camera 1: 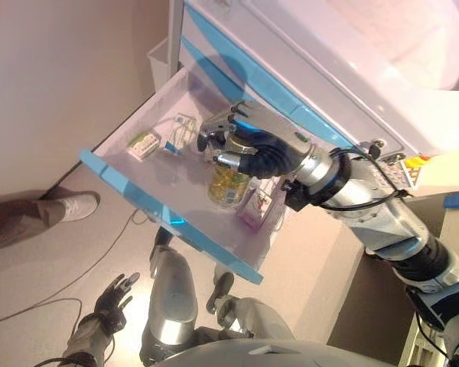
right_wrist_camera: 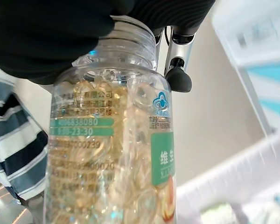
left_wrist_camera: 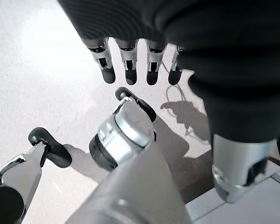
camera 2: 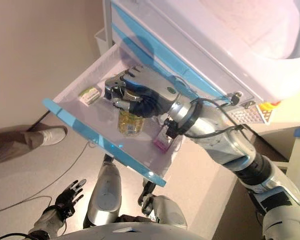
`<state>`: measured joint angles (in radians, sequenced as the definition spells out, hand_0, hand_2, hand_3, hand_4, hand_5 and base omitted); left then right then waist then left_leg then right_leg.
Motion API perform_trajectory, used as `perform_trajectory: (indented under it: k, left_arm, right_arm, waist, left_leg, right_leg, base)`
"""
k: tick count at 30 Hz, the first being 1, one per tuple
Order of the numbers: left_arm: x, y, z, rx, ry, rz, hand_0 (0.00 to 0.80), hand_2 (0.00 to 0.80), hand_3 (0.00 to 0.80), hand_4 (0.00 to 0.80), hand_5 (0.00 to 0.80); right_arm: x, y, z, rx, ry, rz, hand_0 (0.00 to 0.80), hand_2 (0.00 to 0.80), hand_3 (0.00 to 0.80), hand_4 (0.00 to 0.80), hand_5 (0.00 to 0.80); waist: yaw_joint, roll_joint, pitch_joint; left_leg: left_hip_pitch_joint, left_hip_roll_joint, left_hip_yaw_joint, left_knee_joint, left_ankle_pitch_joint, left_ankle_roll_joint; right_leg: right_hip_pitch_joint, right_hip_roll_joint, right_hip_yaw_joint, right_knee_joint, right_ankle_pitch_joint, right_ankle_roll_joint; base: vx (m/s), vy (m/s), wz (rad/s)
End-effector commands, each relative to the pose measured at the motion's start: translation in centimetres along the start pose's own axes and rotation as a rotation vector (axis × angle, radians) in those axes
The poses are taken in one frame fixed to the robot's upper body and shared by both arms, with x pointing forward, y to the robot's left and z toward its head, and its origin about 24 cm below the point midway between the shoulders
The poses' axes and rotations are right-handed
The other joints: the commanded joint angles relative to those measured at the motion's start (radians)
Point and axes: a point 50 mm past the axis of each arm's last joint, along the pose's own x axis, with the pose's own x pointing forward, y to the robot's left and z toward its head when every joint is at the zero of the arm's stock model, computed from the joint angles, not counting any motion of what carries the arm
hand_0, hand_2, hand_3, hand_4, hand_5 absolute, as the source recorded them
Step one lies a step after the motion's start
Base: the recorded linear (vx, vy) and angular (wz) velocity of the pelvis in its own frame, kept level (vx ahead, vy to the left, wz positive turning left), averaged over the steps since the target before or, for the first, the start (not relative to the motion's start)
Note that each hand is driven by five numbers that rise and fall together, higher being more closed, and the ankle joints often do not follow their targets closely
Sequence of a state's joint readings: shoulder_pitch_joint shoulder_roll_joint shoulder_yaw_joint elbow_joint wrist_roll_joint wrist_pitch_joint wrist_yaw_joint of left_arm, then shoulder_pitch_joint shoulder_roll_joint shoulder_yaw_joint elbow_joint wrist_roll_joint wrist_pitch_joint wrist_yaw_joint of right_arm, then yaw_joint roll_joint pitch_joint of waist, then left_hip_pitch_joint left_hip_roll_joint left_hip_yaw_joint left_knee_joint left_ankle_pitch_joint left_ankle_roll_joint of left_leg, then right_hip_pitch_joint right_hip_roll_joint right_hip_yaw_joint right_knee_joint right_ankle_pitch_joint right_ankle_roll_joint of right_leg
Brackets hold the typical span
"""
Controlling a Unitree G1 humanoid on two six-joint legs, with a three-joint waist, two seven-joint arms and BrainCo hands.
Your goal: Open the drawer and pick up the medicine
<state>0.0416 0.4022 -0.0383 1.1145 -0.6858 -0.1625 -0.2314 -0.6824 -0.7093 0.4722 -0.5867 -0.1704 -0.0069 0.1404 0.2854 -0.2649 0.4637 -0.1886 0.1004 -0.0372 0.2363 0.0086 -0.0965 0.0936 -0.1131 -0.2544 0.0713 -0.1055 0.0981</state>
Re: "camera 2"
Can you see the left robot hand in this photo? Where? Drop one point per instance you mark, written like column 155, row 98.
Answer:
column 67, row 197

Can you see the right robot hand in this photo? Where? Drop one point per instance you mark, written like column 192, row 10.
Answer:
column 147, row 90

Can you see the clear medicine bottle yellow capsules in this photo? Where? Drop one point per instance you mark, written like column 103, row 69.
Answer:
column 130, row 125

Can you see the blue front cart drawer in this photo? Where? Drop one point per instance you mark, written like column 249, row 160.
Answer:
column 140, row 152
column 150, row 42
column 135, row 50

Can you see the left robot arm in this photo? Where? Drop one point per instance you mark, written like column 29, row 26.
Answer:
column 47, row 222

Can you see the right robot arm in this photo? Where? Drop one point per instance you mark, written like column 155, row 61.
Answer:
column 227, row 147

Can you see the pink white medicine box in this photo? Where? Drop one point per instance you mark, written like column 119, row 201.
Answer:
column 162, row 142

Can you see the green white medicine box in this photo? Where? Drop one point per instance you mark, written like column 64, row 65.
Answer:
column 90, row 95

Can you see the left robot leg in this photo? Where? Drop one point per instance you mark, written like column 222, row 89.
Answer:
column 105, row 195

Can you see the robot leg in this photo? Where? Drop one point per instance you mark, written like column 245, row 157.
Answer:
column 105, row 195
column 167, row 210

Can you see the white side bin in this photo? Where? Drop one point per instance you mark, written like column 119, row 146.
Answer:
column 101, row 40

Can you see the grey robot torso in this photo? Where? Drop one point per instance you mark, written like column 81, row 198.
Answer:
column 130, row 232

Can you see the white medical cart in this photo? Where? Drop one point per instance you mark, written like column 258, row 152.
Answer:
column 215, row 37

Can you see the cart lock keys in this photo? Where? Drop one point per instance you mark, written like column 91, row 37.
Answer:
column 235, row 96

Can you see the right robot leg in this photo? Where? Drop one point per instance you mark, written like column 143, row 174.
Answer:
column 167, row 210

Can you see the yellow sharps container red lid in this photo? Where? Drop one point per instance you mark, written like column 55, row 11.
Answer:
column 267, row 110

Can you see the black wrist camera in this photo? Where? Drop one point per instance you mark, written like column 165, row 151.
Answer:
column 172, row 127

